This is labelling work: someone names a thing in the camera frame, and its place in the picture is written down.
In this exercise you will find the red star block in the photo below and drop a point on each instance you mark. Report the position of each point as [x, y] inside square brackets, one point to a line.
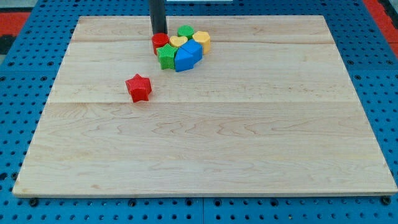
[139, 88]

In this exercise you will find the green star block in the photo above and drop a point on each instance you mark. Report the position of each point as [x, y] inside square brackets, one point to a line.
[166, 56]

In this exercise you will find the red circle block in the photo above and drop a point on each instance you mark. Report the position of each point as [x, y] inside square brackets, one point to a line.
[159, 40]

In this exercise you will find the green circle block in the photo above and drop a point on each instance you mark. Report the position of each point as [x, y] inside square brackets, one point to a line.
[185, 31]

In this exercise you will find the yellow heart block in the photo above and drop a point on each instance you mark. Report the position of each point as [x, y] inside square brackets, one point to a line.
[177, 41]

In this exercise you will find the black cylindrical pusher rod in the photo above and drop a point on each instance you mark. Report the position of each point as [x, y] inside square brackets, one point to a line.
[158, 16]

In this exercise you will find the light wooden board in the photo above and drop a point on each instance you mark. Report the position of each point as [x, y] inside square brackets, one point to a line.
[270, 111]

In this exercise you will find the blue triangle block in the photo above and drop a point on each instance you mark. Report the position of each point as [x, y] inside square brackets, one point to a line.
[183, 60]

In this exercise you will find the yellow hexagon block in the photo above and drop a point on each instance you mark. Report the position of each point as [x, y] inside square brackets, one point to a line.
[204, 39]

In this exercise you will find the blue cube block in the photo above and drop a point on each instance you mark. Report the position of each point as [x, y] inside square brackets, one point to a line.
[195, 49]

